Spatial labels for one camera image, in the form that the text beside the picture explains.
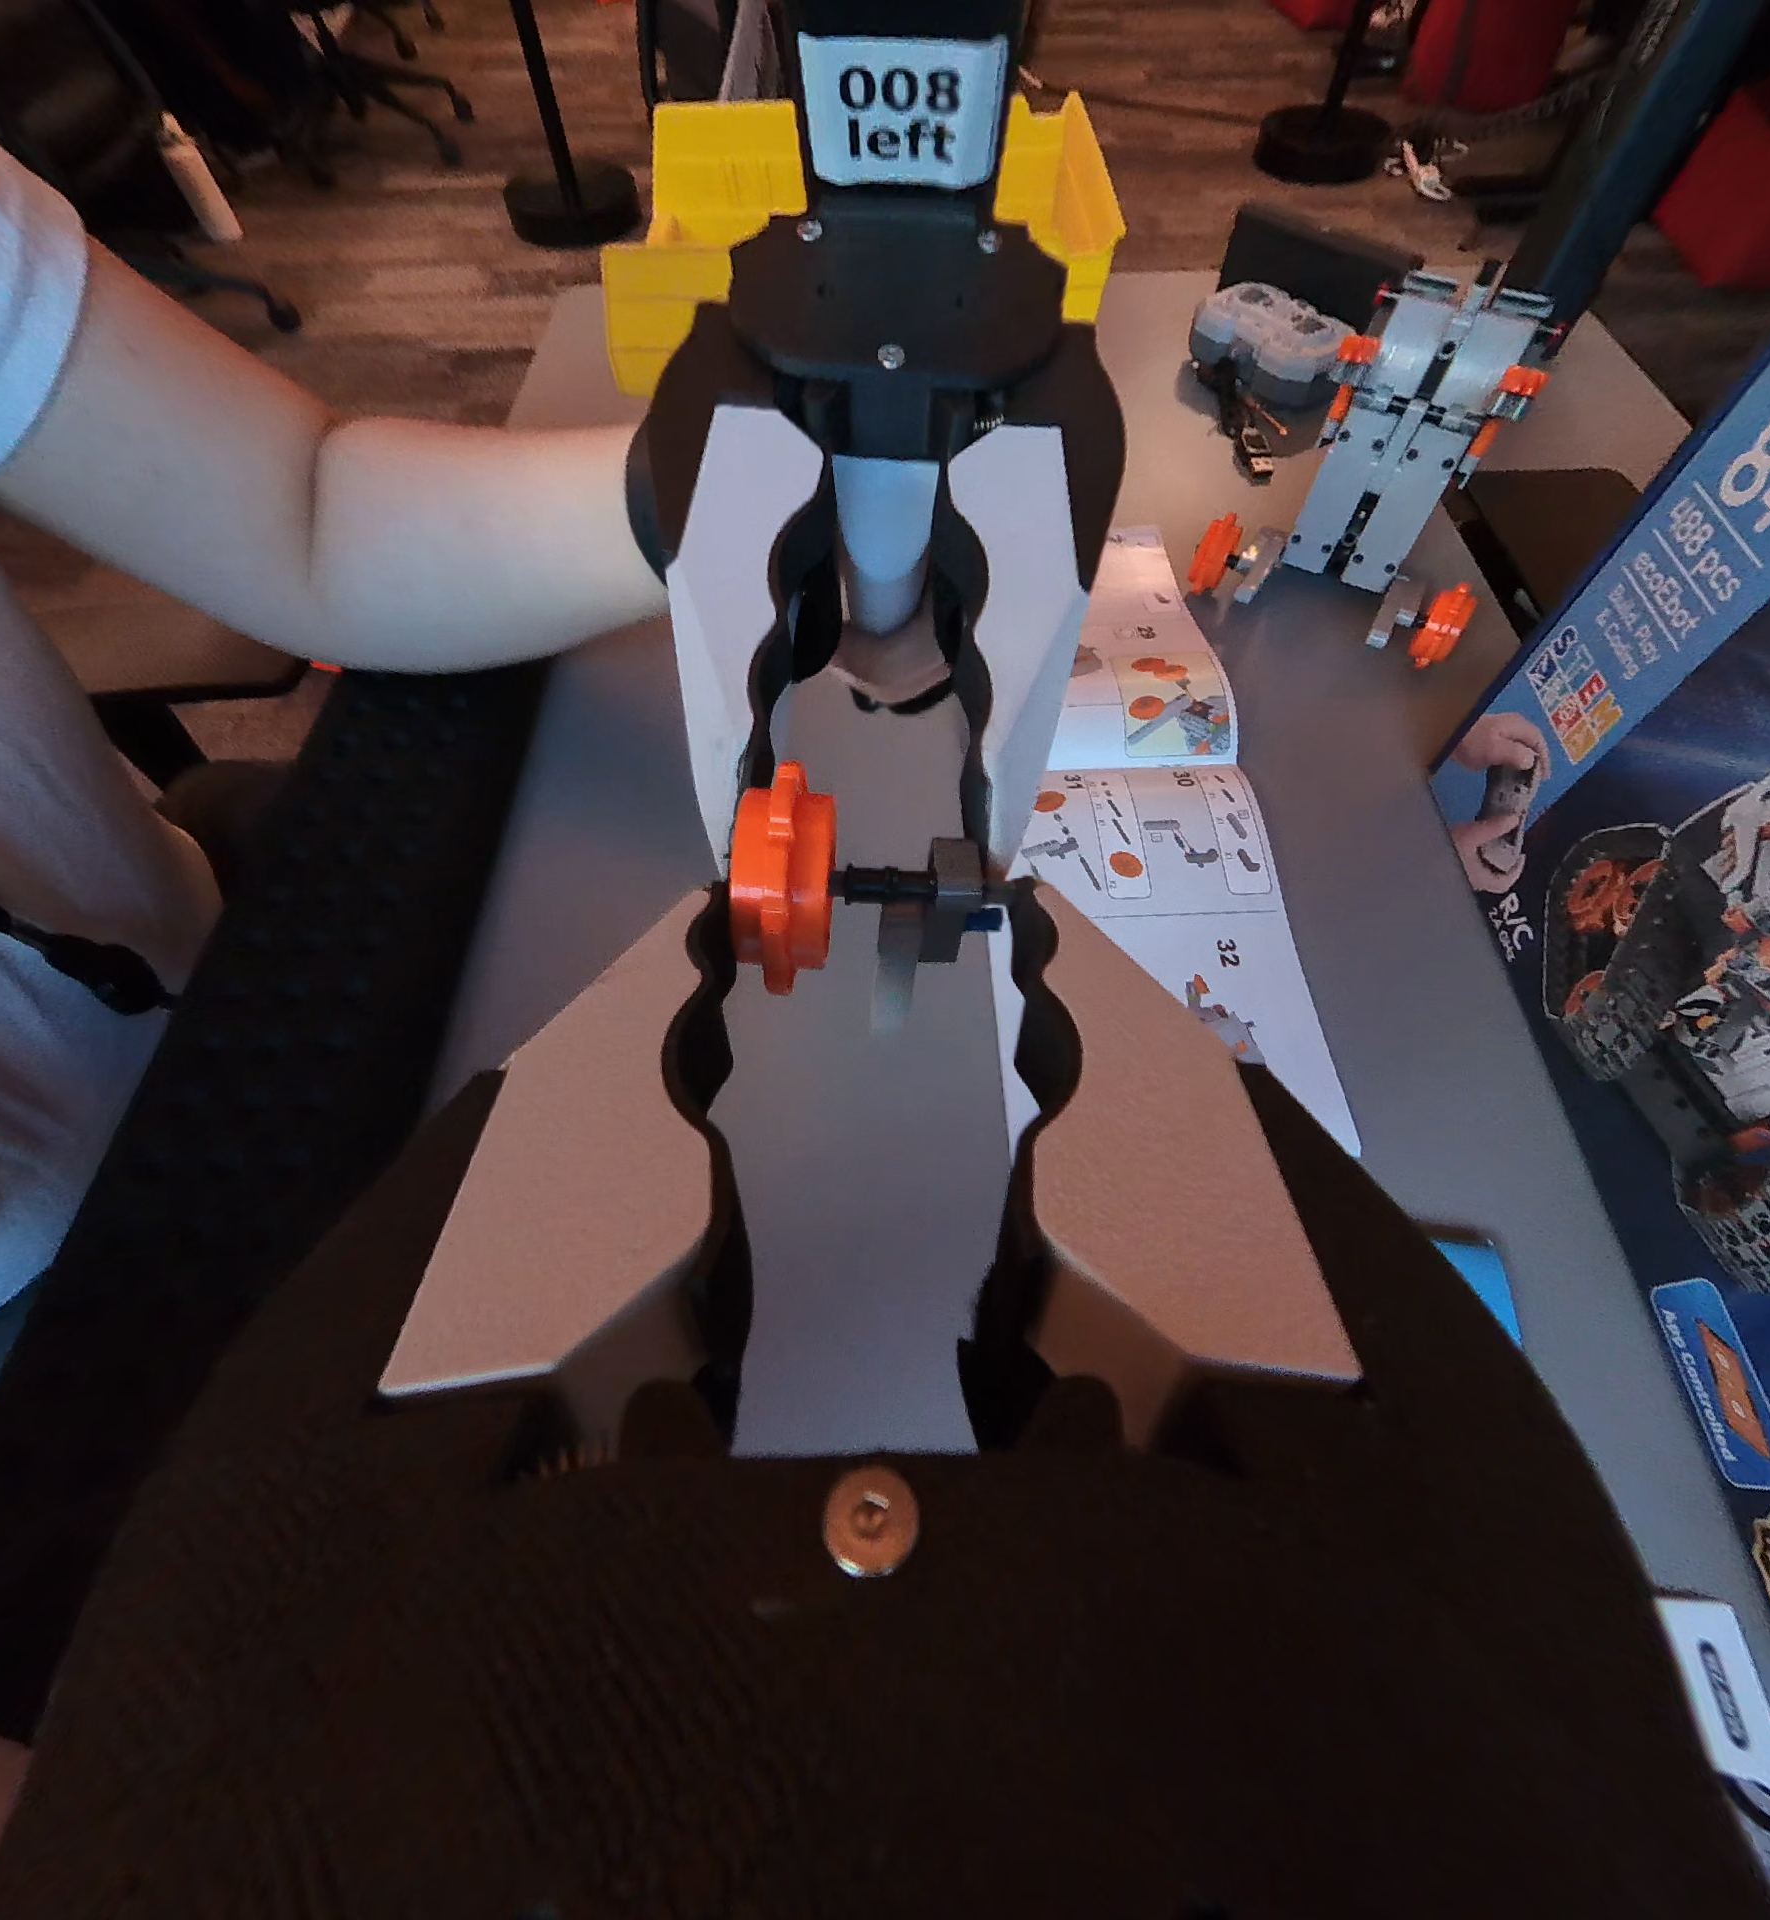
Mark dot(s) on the dark blue robot kit box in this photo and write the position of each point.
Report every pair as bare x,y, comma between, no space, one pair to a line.
1650,1049

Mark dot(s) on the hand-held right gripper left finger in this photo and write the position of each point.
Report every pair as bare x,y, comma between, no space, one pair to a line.
555,1201

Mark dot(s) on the white instruction booklet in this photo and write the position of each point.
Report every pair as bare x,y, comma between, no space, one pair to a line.
1170,898

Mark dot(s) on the grey desk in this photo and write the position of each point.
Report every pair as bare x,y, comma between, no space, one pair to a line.
854,1201

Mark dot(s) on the black stand pole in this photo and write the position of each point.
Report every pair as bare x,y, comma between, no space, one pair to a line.
1319,142
568,202

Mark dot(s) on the person's pale shirt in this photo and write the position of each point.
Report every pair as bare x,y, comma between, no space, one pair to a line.
14,750

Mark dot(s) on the grey toy robot chassis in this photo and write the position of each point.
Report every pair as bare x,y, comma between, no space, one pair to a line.
1409,435

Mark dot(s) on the black perforated beam with axle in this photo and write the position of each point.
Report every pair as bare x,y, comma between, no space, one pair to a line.
953,898

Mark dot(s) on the blue manual booklet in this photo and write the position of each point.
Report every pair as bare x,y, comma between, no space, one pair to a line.
1476,1291

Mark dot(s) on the person's left hand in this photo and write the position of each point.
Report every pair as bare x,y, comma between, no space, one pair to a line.
894,661

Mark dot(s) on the yellow plastic bin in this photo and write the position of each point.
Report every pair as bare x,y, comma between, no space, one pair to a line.
706,179

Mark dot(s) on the person's left forearm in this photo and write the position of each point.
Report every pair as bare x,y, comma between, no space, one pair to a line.
376,540

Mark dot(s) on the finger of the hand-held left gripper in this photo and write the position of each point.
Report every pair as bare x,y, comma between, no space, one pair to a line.
1033,599
720,568

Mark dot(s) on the red bin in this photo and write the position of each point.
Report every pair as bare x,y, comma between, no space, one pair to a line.
1753,179
1484,53

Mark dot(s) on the printed sticker sheet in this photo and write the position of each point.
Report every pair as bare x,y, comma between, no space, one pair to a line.
1717,1724

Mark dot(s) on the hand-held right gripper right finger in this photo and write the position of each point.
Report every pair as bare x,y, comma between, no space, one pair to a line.
1184,1184

